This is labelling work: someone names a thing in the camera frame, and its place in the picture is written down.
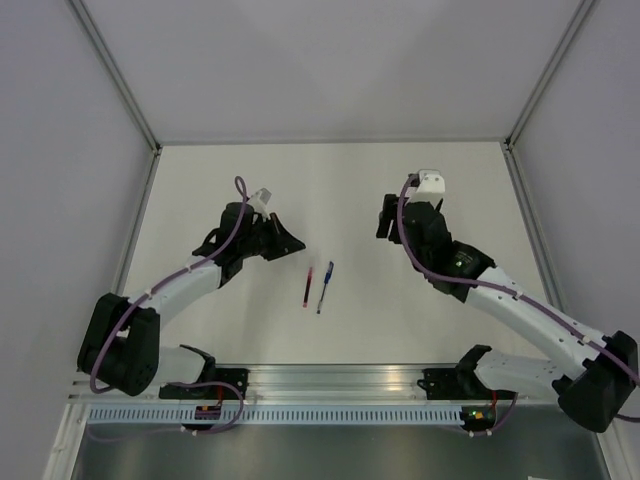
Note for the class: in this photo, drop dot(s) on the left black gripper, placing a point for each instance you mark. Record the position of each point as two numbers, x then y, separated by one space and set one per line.
284 243

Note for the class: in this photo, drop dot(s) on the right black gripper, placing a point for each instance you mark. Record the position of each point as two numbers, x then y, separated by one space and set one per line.
391 205

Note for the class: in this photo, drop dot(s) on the red gel pen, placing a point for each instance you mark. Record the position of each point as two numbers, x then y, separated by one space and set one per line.
307 287

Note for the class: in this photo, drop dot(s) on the blue gel pen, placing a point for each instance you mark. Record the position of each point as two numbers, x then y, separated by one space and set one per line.
327 277

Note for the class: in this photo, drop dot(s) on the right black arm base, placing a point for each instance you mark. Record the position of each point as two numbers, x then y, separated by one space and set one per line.
450 382

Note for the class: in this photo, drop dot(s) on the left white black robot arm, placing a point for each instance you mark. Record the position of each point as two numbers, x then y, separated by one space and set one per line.
121 349

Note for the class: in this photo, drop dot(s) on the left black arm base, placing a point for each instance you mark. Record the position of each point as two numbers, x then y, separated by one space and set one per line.
210 382

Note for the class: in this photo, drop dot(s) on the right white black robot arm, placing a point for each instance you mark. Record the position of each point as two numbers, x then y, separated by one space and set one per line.
589 374

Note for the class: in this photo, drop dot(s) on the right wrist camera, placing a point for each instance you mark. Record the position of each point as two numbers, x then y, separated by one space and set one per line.
430 187

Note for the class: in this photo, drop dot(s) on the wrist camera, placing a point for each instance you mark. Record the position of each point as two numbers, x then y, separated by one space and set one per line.
261 197
430 187

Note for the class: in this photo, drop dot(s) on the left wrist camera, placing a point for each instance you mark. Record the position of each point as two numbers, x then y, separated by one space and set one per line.
261 197

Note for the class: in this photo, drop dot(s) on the right aluminium frame post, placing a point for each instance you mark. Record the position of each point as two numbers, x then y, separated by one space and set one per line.
569 36

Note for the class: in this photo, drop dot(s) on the aluminium frame post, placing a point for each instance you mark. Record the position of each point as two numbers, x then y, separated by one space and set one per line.
569 36
98 43

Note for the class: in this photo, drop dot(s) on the aluminium mounting rail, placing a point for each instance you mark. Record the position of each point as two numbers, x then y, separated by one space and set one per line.
297 384

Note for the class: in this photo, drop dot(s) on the white slotted cable duct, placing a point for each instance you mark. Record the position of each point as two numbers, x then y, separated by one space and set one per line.
278 415

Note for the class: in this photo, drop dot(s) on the left aluminium frame post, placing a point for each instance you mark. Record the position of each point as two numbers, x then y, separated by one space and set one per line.
98 43

